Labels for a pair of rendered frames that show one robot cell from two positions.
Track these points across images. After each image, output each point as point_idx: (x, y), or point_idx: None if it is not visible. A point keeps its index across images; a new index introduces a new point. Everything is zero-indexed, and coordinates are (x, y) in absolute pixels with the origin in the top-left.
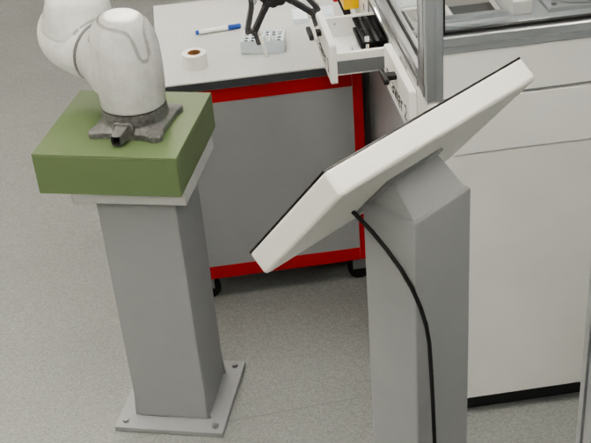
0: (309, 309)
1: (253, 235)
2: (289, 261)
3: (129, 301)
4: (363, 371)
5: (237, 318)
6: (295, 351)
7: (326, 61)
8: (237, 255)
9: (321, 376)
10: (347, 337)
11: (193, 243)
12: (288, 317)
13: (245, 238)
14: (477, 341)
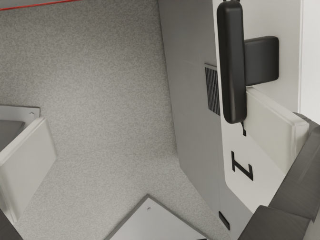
0: (87, 34)
1: (25, 2)
2: (68, 1)
3: None
4: (134, 114)
5: (20, 42)
6: (81, 90)
7: (240, 141)
8: (6, 6)
9: (103, 120)
10: (122, 75)
11: None
12: (70, 44)
13: (15, 3)
14: None
